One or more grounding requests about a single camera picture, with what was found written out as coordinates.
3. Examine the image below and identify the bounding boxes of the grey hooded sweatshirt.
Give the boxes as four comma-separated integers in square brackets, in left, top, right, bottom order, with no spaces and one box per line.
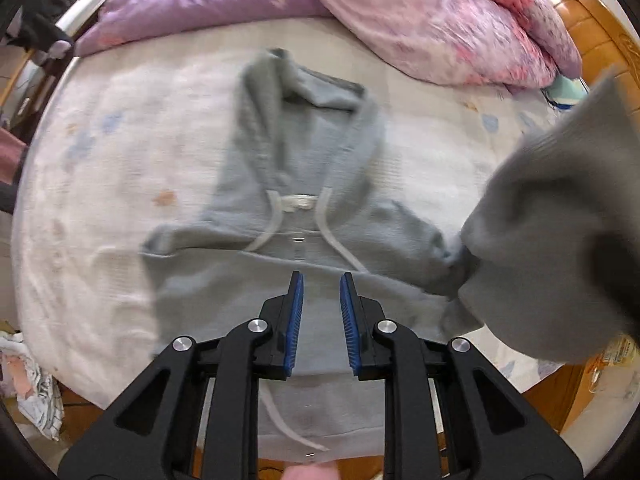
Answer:
[142,50,639,463]

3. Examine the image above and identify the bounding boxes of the crumpled newspaper pile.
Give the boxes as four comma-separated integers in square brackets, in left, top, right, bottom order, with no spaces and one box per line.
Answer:
[1,330,64,441]

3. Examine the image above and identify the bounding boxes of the white patterned bed blanket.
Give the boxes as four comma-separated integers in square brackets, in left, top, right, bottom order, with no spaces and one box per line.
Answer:
[12,18,558,406]

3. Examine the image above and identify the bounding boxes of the purple pink floral duvet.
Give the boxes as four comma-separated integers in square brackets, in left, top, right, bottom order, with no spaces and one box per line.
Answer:
[320,0,582,89]

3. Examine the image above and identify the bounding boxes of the wooden headboard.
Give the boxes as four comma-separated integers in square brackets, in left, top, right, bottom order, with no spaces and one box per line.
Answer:
[548,0,640,125]

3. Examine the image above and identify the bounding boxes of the purple pillow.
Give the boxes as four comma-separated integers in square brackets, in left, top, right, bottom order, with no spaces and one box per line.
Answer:
[75,0,331,56]

